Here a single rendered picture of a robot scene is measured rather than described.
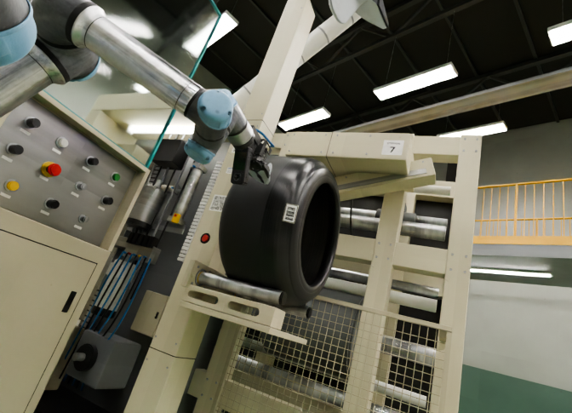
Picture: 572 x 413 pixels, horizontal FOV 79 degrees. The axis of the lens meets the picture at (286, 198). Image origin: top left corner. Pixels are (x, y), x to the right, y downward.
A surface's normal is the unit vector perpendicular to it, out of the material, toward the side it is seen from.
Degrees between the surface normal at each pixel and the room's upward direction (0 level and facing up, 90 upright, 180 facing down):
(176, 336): 90
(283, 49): 90
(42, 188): 90
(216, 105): 90
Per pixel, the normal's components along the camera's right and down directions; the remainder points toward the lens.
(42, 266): 0.89, 0.10
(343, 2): 0.77, -0.07
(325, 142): -0.36, -0.44
